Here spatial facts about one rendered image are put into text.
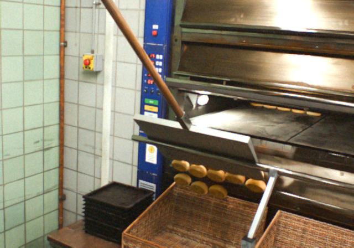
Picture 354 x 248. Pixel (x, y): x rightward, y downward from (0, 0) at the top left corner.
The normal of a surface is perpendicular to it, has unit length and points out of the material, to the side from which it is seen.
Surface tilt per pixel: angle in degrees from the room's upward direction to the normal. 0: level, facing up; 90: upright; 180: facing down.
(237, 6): 70
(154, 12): 90
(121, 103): 90
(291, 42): 90
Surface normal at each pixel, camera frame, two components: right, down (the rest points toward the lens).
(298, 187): -0.47, -0.21
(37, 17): 0.85, 0.16
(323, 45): -0.52, 0.14
